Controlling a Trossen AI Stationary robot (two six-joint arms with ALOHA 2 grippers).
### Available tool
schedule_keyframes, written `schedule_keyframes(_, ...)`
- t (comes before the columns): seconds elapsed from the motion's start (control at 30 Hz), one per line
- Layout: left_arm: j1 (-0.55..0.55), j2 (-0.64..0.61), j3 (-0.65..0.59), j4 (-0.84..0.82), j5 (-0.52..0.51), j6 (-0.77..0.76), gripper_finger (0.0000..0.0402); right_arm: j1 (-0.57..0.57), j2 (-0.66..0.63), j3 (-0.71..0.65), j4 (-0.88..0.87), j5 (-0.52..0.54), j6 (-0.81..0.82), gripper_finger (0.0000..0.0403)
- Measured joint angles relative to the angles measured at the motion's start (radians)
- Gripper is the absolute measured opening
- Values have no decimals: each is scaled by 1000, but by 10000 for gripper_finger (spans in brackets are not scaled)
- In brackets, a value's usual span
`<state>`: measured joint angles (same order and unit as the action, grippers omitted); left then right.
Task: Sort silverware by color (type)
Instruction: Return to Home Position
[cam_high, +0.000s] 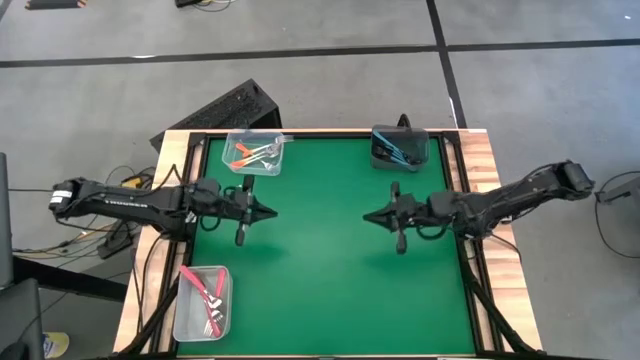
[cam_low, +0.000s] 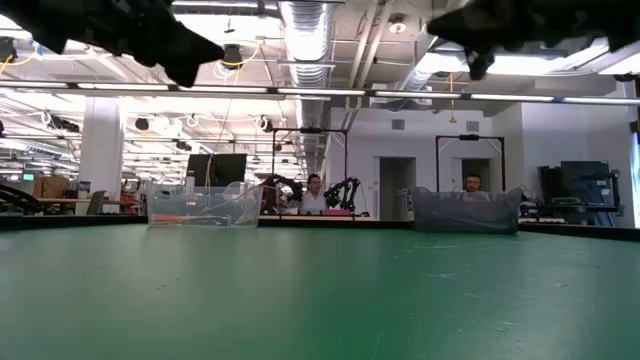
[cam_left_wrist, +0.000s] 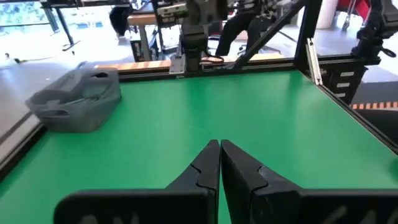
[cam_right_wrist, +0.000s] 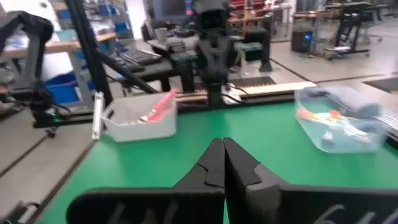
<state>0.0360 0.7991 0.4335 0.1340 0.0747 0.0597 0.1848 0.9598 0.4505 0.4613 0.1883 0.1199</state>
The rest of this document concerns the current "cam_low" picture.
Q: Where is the smoky dark plastic container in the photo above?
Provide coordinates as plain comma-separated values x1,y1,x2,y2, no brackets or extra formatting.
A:
412,186,524,235

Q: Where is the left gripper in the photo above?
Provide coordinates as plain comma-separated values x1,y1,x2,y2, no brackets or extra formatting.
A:
0,0,225,87

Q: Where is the black curved bar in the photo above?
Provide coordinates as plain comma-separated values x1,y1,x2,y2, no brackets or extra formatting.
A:
0,180,49,214

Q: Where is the black frame stand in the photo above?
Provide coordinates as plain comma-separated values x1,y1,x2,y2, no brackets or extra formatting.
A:
435,133,506,191
270,127,350,186

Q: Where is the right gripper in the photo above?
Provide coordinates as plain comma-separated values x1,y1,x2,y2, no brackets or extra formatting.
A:
428,0,640,80

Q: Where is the grey chair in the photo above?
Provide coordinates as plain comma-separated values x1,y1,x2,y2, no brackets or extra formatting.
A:
85,189,107,216

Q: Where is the black table frame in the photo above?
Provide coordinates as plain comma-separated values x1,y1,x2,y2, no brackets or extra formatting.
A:
0,213,640,242

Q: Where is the black monitor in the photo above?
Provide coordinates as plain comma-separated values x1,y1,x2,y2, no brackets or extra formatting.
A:
185,153,248,187

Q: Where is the green table mat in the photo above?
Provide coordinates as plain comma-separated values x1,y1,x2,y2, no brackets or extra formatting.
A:
0,222,640,360

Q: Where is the cardboard box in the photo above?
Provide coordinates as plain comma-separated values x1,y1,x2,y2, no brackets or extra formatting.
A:
33,175,71,200

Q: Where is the dark equipment rack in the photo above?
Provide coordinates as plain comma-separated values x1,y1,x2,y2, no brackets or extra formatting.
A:
537,159,624,226

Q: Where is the white pillar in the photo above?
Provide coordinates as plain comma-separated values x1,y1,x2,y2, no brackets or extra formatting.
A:
78,95,125,216

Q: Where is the clear plastic container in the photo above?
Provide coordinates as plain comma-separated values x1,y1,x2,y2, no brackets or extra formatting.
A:
146,180,264,230

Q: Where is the person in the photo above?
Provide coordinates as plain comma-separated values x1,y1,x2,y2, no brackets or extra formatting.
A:
298,173,329,216
460,173,491,196

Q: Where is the silver ceiling duct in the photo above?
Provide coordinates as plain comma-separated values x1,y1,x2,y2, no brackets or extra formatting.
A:
277,0,334,89

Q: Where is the long ceiling light bar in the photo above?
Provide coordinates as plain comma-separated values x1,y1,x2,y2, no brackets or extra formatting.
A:
0,79,640,106

